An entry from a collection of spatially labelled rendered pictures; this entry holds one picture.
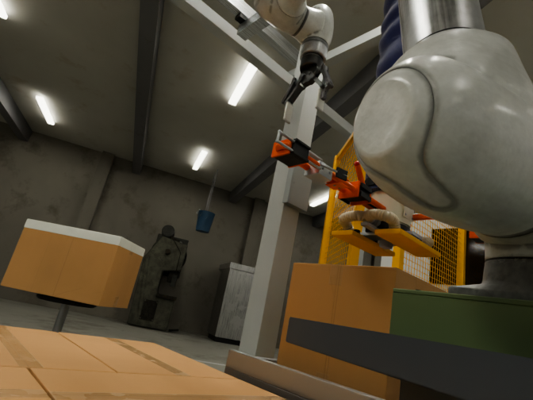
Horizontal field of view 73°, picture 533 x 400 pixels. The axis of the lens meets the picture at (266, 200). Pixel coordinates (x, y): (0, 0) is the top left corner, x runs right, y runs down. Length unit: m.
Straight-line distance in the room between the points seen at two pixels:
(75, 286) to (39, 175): 8.26
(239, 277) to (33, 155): 5.92
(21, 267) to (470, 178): 2.41
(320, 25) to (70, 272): 1.85
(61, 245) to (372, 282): 1.84
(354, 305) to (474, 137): 0.86
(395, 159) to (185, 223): 9.84
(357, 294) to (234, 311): 7.90
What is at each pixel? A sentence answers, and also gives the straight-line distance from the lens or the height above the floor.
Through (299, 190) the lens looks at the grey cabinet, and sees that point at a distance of 2.46.
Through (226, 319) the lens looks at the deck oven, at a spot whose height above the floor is 0.52.
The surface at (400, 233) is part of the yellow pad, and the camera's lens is 1.32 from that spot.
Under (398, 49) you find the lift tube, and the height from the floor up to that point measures 1.95.
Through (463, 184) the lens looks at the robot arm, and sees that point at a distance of 0.39.
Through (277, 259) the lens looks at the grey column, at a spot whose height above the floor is 1.10.
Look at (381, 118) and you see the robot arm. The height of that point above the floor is 0.95.
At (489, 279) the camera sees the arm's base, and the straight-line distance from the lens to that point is 0.57.
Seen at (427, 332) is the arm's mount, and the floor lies 0.76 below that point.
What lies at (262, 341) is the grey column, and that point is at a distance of 2.33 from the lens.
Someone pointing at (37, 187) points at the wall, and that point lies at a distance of 10.44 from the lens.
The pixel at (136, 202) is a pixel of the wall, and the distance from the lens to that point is 10.15.
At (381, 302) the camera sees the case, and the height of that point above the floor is 0.84.
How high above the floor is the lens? 0.74
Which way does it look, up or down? 18 degrees up
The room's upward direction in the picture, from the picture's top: 12 degrees clockwise
